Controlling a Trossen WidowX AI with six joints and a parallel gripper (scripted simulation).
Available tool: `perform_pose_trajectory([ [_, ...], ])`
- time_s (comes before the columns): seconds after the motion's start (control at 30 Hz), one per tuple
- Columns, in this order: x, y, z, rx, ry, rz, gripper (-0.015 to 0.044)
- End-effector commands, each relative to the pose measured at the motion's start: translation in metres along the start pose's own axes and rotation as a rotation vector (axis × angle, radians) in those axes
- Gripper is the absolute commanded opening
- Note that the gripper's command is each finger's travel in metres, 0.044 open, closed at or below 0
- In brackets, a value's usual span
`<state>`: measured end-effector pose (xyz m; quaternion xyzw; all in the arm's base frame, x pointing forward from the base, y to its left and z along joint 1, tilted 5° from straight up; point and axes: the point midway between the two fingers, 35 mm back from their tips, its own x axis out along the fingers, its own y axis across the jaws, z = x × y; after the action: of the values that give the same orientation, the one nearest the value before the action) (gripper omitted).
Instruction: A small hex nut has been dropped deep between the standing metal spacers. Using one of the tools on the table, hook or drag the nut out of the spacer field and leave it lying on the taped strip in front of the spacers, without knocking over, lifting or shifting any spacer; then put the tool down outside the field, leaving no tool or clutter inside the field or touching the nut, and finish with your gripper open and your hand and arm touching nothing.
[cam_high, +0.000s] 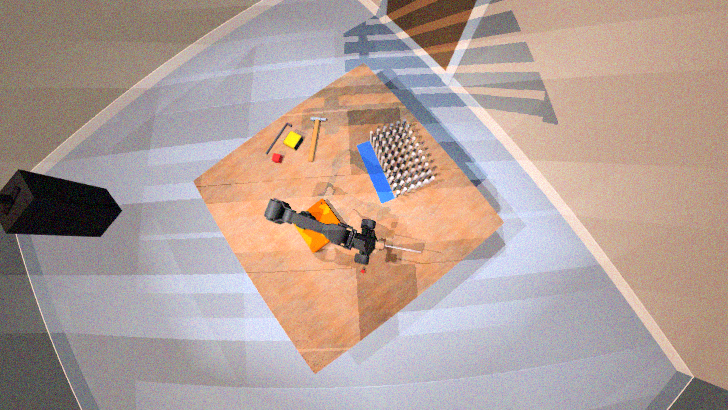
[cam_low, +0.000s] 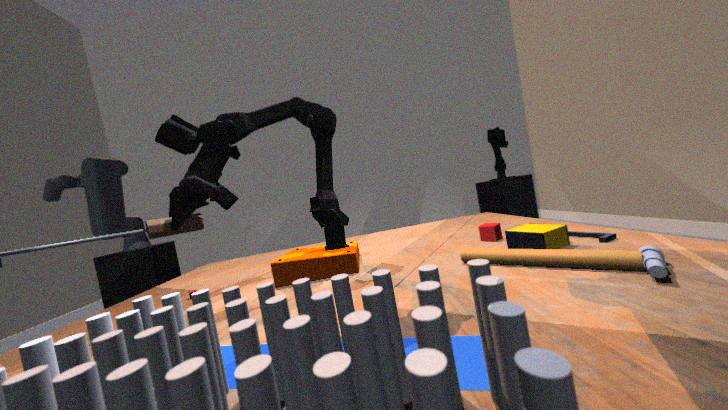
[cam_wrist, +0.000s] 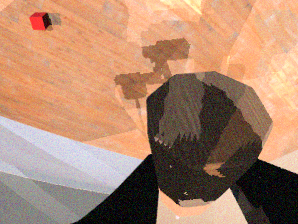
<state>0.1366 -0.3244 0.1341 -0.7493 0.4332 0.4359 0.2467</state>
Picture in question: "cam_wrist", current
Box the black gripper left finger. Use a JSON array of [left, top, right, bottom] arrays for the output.
[[72, 155, 160, 224]]

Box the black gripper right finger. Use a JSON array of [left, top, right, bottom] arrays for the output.
[[230, 159, 298, 224]]

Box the small red cube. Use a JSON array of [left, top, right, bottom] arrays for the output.
[[29, 12, 51, 31]]

